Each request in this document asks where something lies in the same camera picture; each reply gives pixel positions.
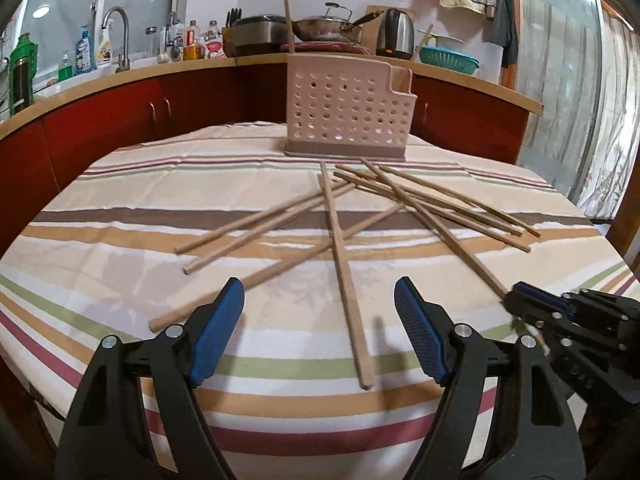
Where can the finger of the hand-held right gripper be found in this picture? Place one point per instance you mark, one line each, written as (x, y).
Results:
(535, 317)
(550, 305)

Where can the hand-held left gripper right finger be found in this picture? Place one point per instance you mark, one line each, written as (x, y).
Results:
(420, 330)

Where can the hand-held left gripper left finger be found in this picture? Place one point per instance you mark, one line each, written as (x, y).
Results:
(220, 320)

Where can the bunch of wooden chopsticks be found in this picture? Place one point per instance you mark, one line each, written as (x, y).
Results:
(350, 310)

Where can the long wooden chopstick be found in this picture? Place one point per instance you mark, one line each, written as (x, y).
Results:
(424, 41)
(465, 259)
(288, 25)

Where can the pink perforated utensil holder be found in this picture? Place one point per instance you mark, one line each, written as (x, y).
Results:
(345, 110)

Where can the striped tablecloth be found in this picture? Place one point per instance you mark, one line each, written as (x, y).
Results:
(250, 410)

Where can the glass sliding door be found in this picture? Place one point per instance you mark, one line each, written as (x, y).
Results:
(565, 85)

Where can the white container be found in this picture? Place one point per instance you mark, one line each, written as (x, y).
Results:
(492, 62)

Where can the wooden countertop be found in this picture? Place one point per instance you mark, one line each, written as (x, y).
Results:
(150, 67)

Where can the teal colander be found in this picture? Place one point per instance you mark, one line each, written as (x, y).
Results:
(450, 60)

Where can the red and white packet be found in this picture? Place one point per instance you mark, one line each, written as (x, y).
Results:
(214, 49)

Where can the white bowl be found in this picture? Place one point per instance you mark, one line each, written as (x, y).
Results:
(447, 40)

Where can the knife block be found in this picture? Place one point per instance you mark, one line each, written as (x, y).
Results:
(229, 35)

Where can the glass jar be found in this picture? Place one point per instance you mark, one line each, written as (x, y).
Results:
(151, 42)

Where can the red label bottle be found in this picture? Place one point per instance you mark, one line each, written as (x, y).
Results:
(192, 35)

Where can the silver rice cooker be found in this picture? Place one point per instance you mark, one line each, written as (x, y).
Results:
(260, 35)

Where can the white plastic bottle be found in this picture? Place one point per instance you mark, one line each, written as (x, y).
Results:
(176, 35)

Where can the dark grey cloth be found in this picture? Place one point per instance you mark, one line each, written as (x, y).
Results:
(505, 20)

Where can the clear plastic bottle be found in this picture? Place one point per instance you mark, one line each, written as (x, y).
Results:
(213, 30)

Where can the white spray bottle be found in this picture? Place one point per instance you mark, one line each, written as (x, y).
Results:
(104, 52)

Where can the red cooktop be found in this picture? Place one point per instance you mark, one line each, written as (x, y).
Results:
(325, 48)

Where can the green dish soap bottle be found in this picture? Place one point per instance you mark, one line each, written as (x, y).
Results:
(65, 70)

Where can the steel electric kettle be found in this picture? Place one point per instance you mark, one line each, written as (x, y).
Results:
(395, 35)

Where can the blue and white bottle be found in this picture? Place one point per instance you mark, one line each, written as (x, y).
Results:
(84, 55)

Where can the steel kitchen faucet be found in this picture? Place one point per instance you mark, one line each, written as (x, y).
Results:
(124, 35)

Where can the steel wok with lid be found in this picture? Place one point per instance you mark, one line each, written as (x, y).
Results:
(325, 30)

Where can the green thermos flask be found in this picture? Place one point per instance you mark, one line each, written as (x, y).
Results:
(22, 60)

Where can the kitchen window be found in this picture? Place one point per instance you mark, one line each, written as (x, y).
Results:
(60, 0)

